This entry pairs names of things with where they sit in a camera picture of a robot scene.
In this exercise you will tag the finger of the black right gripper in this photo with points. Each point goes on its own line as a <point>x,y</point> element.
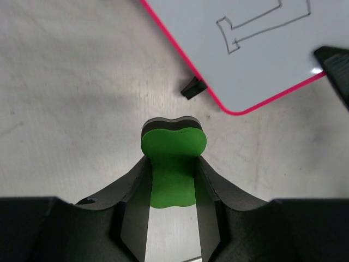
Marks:
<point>334,62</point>

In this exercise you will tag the green bone-shaped eraser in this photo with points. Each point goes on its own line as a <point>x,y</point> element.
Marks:
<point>173,146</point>

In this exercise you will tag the pink framed whiteboard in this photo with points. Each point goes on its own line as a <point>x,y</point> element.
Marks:
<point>250,53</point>

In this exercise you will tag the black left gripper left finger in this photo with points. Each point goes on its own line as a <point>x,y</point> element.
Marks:
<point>110,225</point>

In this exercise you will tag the black whiteboard stand foot lower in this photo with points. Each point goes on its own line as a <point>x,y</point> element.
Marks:
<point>193,88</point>

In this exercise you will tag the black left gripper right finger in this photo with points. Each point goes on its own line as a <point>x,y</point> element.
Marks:
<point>237,226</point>

